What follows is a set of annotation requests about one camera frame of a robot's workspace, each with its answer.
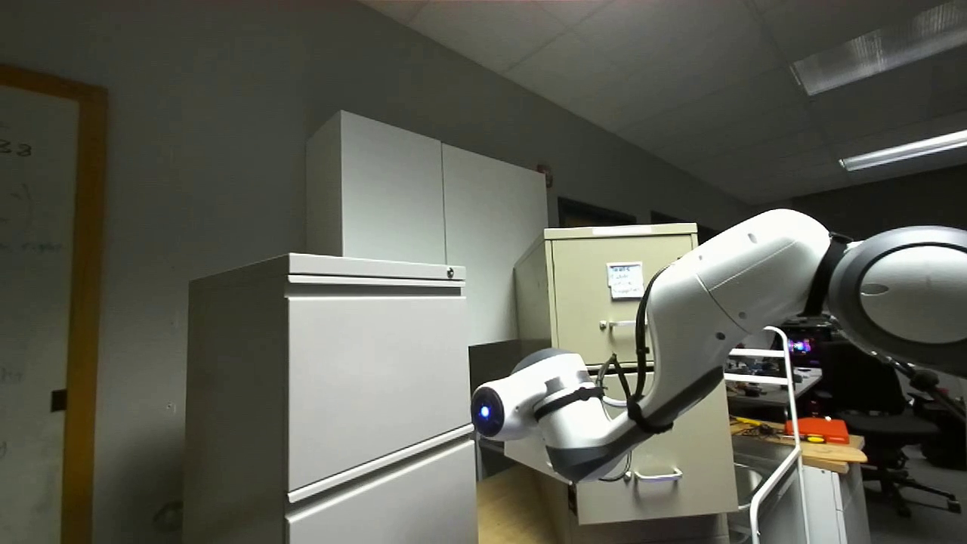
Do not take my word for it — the beige bottom drawer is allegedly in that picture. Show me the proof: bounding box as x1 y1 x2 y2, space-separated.
573 388 736 527

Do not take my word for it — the beige drawer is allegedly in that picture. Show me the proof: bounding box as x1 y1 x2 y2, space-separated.
547 236 696 363
573 388 736 527

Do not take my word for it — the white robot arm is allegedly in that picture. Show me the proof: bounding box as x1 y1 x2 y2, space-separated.
472 208 967 481

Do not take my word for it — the beige top drawer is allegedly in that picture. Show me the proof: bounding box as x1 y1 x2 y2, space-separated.
547 236 696 363

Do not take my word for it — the grey two-drawer filing cabinet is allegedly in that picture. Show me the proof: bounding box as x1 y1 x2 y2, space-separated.
182 255 479 544

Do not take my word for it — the beige two-drawer filing cabinet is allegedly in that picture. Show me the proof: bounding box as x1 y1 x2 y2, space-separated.
516 225 736 542

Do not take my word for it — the white paper label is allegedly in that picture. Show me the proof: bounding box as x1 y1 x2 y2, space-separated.
607 261 643 300

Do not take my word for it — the red tool on desk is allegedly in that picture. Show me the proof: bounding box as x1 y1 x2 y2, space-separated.
784 418 850 443

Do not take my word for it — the black office chair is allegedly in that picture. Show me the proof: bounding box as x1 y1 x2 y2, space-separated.
820 342 961 518

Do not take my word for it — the wood-framed whiteboard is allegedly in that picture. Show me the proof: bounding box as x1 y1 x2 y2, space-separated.
0 64 108 544

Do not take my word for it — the ceiling fluorescent light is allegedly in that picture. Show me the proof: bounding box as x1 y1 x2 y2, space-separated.
838 131 967 173

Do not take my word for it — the tall white wall cabinet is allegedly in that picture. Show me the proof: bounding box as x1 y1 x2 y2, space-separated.
303 112 547 345

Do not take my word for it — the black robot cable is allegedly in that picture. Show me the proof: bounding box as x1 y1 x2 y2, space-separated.
597 266 675 437

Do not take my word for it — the white metal stand frame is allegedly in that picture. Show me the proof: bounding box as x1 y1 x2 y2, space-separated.
724 326 802 544

